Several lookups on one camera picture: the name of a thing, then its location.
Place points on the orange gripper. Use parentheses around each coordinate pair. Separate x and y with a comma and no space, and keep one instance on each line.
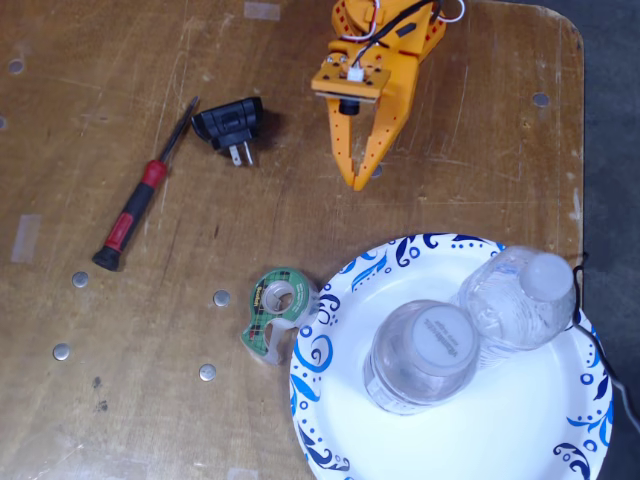
(397,107)

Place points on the clear bottle with wide cap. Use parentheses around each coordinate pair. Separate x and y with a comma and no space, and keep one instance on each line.
(425,360)

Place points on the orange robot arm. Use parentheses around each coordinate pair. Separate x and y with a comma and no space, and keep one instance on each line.
(350,20)

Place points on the white paper plate blue pattern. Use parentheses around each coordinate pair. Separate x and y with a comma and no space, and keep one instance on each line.
(400,450)

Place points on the round metal rivet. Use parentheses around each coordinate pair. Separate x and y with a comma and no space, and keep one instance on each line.
(378,171)
(61,351)
(16,65)
(540,99)
(80,279)
(207,372)
(222,298)

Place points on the black power plug adapter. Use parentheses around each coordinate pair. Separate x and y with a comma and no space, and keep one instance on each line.
(227,122)

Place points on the clear tape piece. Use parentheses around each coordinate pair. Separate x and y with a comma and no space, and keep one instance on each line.
(261,10)
(25,237)
(242,474)

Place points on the green tape dispenser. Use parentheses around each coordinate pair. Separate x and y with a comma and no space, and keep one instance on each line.
(257,300)

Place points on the clear ribbed water bottle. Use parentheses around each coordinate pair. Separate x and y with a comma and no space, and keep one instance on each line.
(520,310)

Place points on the red and black screwdriver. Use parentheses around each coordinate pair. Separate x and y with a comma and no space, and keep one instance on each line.
(130,210)

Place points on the wrist camera on orange mount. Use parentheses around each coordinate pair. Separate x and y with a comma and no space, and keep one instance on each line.
(350,82)

